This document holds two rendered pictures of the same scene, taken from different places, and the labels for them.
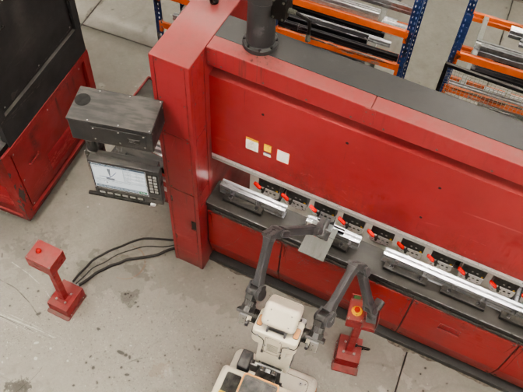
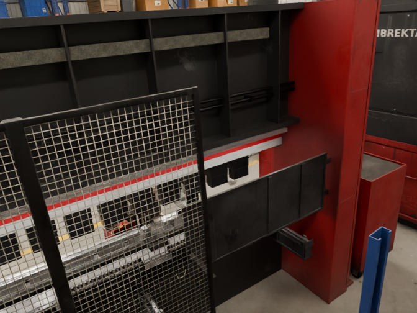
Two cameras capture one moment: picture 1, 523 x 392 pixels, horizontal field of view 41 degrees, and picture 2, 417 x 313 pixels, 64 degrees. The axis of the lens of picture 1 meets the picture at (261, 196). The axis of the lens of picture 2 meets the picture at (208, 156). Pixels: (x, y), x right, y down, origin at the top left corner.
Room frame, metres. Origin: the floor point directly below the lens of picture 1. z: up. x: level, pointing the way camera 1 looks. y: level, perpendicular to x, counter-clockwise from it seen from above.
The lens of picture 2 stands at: (3.82, -2.10, 2.24)
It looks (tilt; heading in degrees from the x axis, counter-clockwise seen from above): 22 degrees down; 126
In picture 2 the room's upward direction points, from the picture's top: 4 degrees counter-clockwise
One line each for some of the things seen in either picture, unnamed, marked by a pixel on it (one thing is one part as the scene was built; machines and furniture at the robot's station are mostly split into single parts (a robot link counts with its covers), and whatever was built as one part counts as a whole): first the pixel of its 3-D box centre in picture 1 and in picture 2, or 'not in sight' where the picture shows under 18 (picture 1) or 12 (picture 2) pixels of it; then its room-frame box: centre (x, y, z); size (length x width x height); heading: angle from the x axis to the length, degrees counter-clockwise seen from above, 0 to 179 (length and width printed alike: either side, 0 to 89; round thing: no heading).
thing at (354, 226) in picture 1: (354, 219); (168, 189); (2.37, -0.61, 1.18); 0.15 x 0.09 x 0.17; 68
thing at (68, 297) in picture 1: (55, 278); not in sight; (2.17, 1.44, 0.41); 0.25 x 0.20 x 0.83; 158
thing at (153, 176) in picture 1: (128, 176); not in sight; (2.43, 0.83, 1.42); 0.45 x 0.12 x 0.36; 82
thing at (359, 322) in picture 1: (363, 313); (120, 231); (1.92, -0.73, 0.75); 0.20 x 0.16 x 0.18; 79
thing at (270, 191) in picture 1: (271, 184); (237, 166); (2.60, -0.06, 1.18); 0.15 x 0.09 x 0.17; 68
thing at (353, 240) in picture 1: (332, 232); (187, 216); (2.42, -0.50, 0.92); 0.39 x 0.06 x 0.10; 68
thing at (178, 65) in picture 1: (210, 138); (304, 157); (2.97, 0.38, 1.15); 0.85 x 0.25 x 2.30; 158
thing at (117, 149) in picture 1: (136, 166); not in sight; (2.68, 0.85, 1.18); 0.40 x 0.24 x 0.07; 68
